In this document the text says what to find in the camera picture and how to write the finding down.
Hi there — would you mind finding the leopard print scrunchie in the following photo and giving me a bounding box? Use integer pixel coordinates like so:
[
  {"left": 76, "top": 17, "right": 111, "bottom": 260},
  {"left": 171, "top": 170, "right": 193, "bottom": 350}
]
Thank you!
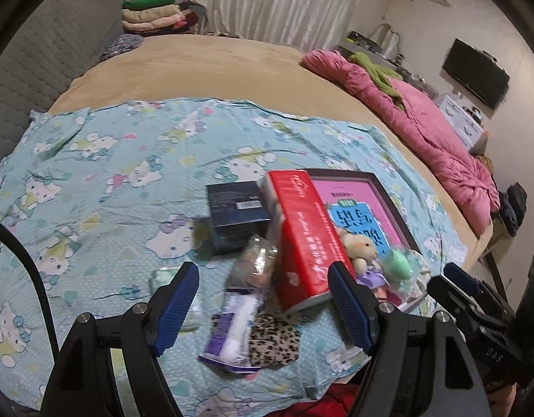
[{"left": 212, "top": 313, "right": 301, "bottom": 369}]

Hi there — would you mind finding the cat print light blue blanket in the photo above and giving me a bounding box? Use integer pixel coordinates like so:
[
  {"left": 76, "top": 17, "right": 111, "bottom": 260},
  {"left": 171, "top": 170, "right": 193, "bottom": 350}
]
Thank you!
[{"left": 0, "top": 98, "right": 469, "bottom": 417}]

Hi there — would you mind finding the beige bed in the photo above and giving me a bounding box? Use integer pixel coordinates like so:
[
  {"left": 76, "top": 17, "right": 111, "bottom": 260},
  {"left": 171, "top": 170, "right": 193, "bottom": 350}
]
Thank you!
[{"left": 45, "top": 34, "right": 495, "bottom": 270}]

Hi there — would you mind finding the black wall television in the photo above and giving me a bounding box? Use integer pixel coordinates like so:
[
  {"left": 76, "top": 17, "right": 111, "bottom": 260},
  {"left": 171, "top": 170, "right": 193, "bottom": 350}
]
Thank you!
[{"left": 442, "top": 38, "right": 511, "bottom": 110}]

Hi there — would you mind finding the green egg-shaped sponge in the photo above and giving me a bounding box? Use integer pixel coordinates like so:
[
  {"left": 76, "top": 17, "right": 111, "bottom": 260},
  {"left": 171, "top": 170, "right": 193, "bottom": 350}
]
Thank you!
[{"left": 382, "top": 247, "right": 413, "bottom": 281}]

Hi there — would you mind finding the pink quilt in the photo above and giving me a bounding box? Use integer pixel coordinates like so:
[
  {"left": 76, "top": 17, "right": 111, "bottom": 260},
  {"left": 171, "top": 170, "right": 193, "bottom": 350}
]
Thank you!
[{"left": 301, "top": 49, "right": 502, "bottom": 239}]

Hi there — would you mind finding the beige plush bear toy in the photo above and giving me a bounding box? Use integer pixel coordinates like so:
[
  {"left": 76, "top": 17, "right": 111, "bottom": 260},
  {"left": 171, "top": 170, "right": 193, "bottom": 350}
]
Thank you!
[{"left": 336, "top": 228, "right": 389, "bottom": 289}]

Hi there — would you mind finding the cluttered desk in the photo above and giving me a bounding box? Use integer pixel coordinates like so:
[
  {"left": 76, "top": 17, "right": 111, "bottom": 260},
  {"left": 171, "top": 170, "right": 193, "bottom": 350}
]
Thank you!
[{"left": 343, "top": 24, "right": 439, "bottom": 96}]

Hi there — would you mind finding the bagged orange puff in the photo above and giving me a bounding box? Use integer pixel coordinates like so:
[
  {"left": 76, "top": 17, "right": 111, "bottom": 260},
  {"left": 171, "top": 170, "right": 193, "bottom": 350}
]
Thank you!
[{"left": 230, "top": 234, "right": 280, "bottom": 289}]

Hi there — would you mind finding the black cable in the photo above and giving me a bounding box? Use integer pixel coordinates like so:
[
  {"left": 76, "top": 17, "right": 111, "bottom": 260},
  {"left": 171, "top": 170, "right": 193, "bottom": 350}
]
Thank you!
[{"left": 0, "top": 216, "right": 61, "bottom": 357}]

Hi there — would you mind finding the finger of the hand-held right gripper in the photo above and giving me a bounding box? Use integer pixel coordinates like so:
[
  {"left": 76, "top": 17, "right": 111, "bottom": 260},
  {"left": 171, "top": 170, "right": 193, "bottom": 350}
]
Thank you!
[
  {"left": 427, "top": 275, "right": 511, "bottom": 348},
  {"left": 444, "top": 262, "right": 495, "bottom": 309}
]

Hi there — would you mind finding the pink book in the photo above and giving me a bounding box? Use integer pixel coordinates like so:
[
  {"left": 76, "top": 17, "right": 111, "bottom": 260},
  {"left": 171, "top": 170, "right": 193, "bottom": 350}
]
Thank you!
[{"left": 312, "top": 178, "right": 413, "bottom": 261}]

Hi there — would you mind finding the white drawer cabinet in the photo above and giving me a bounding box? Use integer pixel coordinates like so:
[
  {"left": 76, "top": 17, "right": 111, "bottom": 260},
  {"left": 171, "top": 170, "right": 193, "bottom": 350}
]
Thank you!
[{"left": 435, "top": 93, "right": 488, "bottom": 153}]

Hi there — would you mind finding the dark shallow tray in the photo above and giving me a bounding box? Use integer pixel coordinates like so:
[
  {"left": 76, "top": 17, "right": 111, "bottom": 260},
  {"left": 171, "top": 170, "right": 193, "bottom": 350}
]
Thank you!
[{"left": 306, "top": 167, "right": 433, "bottom": 313}]

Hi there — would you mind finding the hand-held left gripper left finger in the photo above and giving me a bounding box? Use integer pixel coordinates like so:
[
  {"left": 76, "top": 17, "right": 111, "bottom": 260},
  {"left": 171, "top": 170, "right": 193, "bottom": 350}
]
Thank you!
[{"left": 39, "top": 262, "right": 200, "bottom": 417}]

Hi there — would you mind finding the black cardboard box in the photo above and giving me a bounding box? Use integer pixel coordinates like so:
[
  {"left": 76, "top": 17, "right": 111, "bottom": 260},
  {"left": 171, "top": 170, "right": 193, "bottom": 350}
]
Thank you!
[{"left": 205, "top": 180, "right": 283, "bottom": 256}]

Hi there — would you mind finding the pile of folded clothes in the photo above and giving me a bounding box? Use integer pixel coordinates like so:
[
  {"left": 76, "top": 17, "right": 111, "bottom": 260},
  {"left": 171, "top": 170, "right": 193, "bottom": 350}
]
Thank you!
[{"left": 120, "top": 0, "right": 207, "bottom": 34}]

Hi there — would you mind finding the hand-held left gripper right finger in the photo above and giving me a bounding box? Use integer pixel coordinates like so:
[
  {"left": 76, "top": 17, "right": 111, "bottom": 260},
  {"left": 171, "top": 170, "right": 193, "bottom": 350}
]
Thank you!
[{"left": 328, "top": 261, "right": 493, "bottom": 417}]

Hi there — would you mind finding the dark floral cloth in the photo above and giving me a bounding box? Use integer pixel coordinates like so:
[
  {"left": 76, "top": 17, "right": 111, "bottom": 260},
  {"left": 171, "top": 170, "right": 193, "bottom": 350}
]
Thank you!
[{"left": 101, "top": 34, "right": 144, "bottom": 62}]

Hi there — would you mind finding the red garment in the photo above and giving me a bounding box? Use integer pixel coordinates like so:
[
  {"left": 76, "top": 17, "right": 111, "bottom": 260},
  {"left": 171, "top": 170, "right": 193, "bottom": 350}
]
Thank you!
[{"left": 284, "top": 382, "right": 363, "bottom": 417}]

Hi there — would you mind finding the grey quilted sofa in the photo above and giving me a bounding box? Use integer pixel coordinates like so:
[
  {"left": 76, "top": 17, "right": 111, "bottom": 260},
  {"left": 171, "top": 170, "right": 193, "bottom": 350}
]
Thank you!
[{"left": 0, "top": 0, "right": 124, "bottom": 174}]

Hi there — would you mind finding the green cloth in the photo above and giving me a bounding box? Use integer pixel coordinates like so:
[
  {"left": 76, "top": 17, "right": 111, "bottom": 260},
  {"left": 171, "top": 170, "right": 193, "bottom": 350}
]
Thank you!
[{"left": 347, "top": 51, "right": 407, "bottom": 105}]

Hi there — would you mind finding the red tissue pack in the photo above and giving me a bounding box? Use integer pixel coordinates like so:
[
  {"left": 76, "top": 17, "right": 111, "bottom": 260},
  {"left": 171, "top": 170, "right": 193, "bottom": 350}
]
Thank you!
[{"left": 256, "top": 169, "right": 357, "bottom": 313}]

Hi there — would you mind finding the blue white wipe packet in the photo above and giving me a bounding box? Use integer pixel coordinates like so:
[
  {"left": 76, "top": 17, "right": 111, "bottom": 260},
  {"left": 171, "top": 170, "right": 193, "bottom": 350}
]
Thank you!
[{"left": 199, "top": 289, "right": 268, "bottom": 373}]

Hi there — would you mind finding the dark clothes bundle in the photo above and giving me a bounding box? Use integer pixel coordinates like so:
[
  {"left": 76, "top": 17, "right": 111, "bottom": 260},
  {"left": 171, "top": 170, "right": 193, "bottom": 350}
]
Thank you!
[{"left": 498, "top": 182, "right": 529, "bottom": 237}]

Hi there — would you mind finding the brown furry object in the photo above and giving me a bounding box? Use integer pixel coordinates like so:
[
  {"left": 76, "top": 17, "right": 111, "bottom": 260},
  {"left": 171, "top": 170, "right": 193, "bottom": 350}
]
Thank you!
[{"left": 474, "top": 154, "right": 494, "bottom": 177}]

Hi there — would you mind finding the small patterned green tissue pack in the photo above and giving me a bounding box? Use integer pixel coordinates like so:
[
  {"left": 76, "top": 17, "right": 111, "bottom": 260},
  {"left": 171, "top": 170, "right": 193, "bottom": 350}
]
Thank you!
[{"left": 149, "top": 267, "right": 205, "bottom": 333}]

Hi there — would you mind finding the white curtain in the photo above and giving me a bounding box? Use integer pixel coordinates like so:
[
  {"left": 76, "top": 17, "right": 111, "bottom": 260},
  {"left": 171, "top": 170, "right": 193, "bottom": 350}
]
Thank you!
[{"left": 184, "top": 0, "right": 374, "bottom": 48}]

